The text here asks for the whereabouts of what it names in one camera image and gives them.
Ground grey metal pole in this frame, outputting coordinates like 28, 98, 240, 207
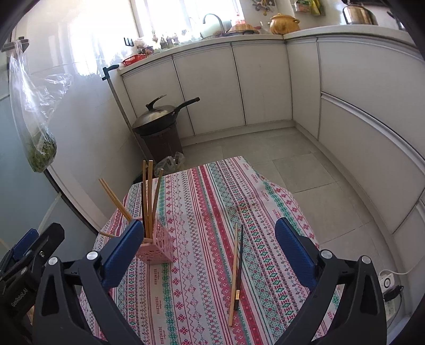
102, 64, 147, 160

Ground red plastic basket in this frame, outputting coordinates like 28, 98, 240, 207
122, 54, 147, 67

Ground yellow clay pot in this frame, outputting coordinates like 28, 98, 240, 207
269, 13, 300, 35

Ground white kitchen cabinet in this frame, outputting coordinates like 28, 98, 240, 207
120, 31, 425, 332

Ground hanging kitchen utensils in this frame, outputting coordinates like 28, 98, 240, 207
252, 0, 277, 14

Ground white power strip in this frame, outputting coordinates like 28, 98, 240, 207
379, 270, 402, 321

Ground wok lid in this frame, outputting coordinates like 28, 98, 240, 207
134, 95, 176, 128

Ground patterned red green tablecloth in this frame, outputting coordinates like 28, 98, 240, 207
79, 156, 346, 345

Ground green food packets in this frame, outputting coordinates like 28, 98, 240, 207
292, 0, 324, 16

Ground pink plastic chopstick holder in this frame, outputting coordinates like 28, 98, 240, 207
134, 219, 175, 265

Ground black wall hook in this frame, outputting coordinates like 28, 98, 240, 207
1, 38, 30, 53

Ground black plug adapter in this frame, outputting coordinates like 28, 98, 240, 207
383, 285, 403, 302

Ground white cable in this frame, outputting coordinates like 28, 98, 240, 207
392, 262, 415, 276

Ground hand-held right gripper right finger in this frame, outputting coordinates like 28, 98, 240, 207
275, 218, 387, 345

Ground metal sink faucet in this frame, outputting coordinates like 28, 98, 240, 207
202, 13, 226, 35

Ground woven bamboo basket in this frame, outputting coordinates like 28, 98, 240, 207
227, 21, 260, 35

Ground steel kettle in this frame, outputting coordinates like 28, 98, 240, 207
343, 0, 379, 25

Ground black wok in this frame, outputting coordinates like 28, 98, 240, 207
132, 97, 201, 136

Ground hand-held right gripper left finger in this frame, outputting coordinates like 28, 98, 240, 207
33, 219, 144, 345

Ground hanging bag of greens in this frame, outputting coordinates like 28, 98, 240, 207
9, 43, 72, 173

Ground kitchen window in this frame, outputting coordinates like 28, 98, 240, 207
131, 0, 244, 40

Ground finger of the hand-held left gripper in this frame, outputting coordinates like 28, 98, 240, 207
19, 223, 65, 277
0, 228, 40, 266

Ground frosted glass door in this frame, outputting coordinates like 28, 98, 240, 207
0, 56, 100, 253

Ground clear plastic bag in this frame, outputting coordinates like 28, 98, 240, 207
154, 152, 186, 173

